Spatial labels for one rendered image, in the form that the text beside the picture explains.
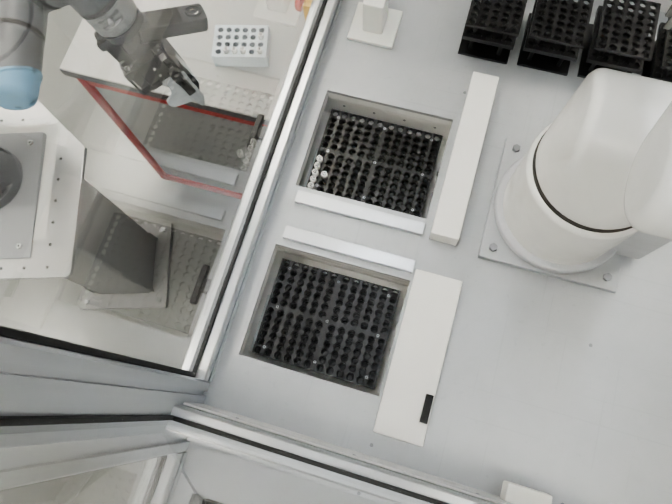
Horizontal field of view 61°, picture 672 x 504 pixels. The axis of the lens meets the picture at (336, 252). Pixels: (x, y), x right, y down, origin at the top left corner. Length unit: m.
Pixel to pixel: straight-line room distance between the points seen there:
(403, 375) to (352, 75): 0.57
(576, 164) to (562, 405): 0.42
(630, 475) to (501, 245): 0.40
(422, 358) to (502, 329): 0.14
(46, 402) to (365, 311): 0.61
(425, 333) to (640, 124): 0.45
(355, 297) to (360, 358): 0.11
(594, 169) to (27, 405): 0.64
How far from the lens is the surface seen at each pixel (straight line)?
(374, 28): 1.16
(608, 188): 0.79
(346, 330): 1.01
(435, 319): 0.96
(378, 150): 1.11
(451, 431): 0.96
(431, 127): 1.17
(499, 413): 0.98
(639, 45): 1.16
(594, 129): 0.73
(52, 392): 0.55
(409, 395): 0.94
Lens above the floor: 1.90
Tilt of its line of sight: 74 degrees down
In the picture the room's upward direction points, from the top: 9 degrees counter-clockwise
